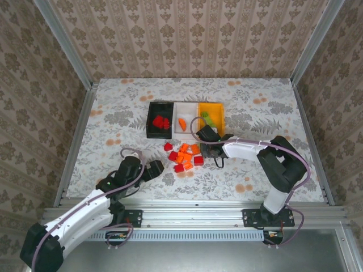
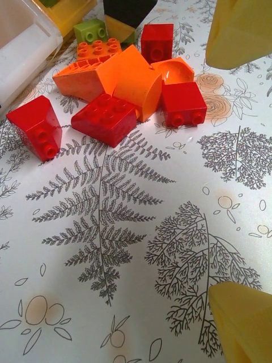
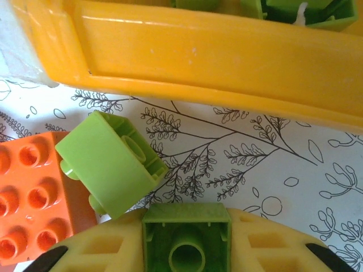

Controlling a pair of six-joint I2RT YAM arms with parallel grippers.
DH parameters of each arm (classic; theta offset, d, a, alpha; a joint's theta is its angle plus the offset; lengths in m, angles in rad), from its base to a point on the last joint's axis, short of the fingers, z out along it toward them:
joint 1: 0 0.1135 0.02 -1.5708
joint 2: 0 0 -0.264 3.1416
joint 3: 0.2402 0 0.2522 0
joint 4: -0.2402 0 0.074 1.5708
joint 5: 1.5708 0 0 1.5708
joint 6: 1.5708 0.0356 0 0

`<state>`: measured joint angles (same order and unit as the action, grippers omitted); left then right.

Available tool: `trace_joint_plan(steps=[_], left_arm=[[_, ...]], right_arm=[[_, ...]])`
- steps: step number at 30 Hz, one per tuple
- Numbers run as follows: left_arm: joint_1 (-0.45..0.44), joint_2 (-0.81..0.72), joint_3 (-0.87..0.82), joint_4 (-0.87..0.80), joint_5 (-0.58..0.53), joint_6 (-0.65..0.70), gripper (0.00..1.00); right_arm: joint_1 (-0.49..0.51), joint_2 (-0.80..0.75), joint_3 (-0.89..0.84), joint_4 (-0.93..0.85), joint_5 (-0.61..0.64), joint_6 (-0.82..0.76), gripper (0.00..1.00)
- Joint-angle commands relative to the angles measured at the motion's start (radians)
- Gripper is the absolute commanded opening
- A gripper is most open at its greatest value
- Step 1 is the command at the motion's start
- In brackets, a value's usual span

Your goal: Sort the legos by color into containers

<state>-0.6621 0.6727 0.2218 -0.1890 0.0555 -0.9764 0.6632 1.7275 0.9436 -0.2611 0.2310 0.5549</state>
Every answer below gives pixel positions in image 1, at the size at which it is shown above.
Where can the wide aluminium base rail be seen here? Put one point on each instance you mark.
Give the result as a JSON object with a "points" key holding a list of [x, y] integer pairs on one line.
{"points": [[193, 215]]}

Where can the orange plastic bin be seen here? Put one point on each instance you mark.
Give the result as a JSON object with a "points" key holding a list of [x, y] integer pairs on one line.
{"points": [[217, 110]]}

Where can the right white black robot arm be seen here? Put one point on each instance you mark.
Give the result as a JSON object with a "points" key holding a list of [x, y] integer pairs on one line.
{"points": [[244, 148]]}

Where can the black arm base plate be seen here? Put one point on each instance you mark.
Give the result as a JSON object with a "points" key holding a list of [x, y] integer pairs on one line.
{"points": [[251, 218], [133, 218]]}

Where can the aluminium side rail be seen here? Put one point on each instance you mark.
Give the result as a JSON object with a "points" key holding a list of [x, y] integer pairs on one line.
{"points": [[76, 141], [312, 127]]}

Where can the grey metal sheet panel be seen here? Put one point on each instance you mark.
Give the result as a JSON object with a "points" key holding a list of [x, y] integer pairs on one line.
{"points": [[198, 258]]}

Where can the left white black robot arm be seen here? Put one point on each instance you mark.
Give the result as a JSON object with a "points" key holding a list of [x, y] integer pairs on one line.
{"points": [[82, 215]]}

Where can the white plastic bin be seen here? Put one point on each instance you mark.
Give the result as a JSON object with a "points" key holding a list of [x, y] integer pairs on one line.
{"points": [[187, 112]]}

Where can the small circuit board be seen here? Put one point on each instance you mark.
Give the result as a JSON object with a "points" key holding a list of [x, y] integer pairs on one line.
{"points": [[273, 234], [117, 235]]}

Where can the aluminium frame post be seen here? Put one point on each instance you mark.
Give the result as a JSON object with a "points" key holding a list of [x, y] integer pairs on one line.
{"points": [[313, 39], [65, 42]]}

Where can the floral patterned table cover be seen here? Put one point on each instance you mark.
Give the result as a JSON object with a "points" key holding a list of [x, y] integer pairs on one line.
{"points": [[255, 113]]}

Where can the black plastic bin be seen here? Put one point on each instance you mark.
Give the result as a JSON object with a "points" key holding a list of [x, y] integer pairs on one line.
{"points": [[158, 109]]}

